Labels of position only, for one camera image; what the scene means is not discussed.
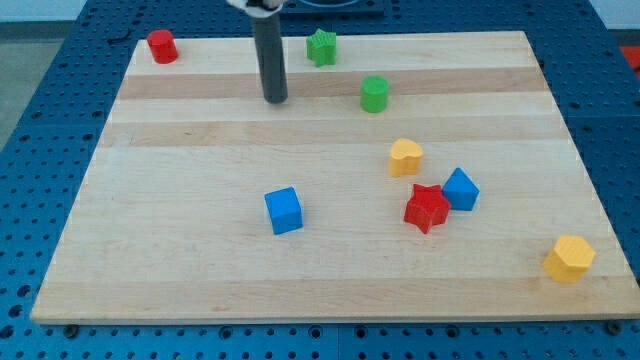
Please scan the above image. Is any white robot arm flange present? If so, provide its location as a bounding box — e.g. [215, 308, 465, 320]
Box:
[226, 0, 286, 18]

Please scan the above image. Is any wooden board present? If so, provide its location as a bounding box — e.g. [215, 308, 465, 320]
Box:
[31, 31, 639, 325]

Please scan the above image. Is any blue cube block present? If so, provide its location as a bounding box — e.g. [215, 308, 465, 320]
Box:
[264, 187, 303, 235]

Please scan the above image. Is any yellow heart block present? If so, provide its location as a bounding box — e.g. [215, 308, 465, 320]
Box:
[388, 138, 424, 177]

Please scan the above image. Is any green cylinder block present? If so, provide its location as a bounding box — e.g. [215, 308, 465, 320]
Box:
[360, 75, 390, 113]

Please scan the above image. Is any red star block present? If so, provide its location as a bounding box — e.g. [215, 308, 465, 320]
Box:
[404, 184, 451, 234]

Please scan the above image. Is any green star block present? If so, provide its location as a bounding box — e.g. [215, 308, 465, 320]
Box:
[306, 28, 337, 67]

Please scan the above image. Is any blue triangular block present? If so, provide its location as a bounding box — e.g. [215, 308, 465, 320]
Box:
[442, 168, 480, 211]

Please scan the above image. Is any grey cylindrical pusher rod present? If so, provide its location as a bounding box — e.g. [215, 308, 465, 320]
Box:
[252, 14, 288, 104]

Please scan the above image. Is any red cylinder block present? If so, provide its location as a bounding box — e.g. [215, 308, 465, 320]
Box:
[146, 29, 179, 64]

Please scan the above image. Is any yellow hexagon block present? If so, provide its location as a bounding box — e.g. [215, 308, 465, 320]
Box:
[542, 235, 596, 283]

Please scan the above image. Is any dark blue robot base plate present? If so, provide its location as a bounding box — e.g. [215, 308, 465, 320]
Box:
[280, 0, 386, 16]

